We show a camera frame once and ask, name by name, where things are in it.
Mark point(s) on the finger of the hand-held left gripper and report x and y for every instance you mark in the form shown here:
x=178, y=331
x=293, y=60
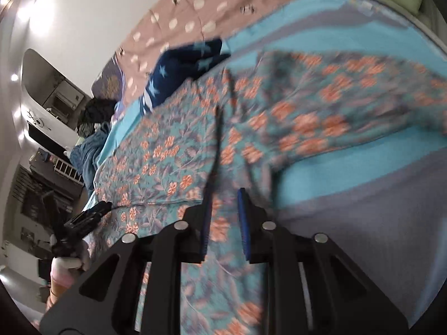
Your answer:
x=92, y=214

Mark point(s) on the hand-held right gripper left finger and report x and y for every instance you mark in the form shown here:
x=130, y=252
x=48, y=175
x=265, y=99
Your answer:
x=206, y=223

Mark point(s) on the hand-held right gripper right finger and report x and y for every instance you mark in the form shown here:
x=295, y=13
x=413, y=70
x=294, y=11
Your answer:
x=243, y=223

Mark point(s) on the teal floral cloth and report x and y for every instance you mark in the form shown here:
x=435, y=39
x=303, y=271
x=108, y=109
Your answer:
x=174, y=146

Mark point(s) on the blue denim clothes pile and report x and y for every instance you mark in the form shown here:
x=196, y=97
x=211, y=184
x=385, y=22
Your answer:
x=85, y=155

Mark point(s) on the pile of dark clothes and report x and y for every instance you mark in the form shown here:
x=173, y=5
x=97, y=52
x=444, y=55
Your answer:
x=99, y=111

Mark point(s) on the person's left hand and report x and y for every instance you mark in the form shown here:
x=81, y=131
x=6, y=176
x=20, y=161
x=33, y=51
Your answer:
x=71, y=263

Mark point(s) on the dark wooden shelf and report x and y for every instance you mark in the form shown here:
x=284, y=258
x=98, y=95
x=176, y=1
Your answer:
x=59, y=174

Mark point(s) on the blue and grey bedsheet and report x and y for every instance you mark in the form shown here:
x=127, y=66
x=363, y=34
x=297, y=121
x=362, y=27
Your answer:
x=331, y=188

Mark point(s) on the white cabinet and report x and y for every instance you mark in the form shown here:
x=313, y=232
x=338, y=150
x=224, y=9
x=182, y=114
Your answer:
x=42, y=111

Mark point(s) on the purple floral pillow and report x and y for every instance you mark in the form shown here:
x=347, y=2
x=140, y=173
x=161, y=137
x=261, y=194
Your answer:
x=109, y=83

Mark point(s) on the navy star-print cloth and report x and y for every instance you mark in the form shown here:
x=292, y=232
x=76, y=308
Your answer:
x=181, y=66

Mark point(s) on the pink polka-dot blanket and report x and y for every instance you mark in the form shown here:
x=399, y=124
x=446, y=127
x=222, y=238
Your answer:
x=209, y=7

